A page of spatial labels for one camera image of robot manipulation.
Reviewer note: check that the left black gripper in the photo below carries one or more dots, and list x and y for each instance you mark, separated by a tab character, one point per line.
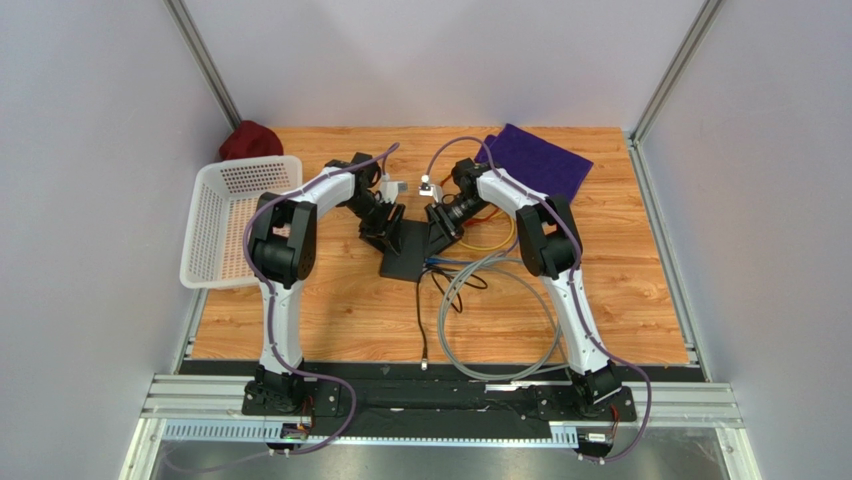
385	233

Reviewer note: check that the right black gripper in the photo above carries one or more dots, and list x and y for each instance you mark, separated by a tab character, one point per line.
435	222

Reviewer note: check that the black network switch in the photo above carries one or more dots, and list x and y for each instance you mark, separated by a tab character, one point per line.
408	264

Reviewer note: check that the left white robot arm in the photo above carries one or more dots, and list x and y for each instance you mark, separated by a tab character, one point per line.
280	247

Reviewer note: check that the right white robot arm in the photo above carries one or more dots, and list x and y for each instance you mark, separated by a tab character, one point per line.
551	251

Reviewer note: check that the purple cloth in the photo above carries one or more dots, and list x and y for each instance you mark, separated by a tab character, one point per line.
534	162

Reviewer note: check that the dark red cloth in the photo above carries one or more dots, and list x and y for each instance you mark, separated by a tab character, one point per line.
250	140

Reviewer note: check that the white plastic basket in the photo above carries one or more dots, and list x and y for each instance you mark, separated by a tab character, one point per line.
224	199

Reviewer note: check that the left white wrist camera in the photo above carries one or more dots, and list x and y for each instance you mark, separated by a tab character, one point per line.
389	189

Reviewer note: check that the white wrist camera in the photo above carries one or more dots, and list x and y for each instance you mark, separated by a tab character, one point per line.
428	188
389	189

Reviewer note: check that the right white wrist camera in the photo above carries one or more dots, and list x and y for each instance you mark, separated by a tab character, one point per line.
428	188

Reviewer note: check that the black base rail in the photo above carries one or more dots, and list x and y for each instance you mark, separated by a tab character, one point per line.
404	400

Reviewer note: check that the aluminium frame rail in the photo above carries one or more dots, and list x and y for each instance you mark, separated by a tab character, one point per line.
209	408

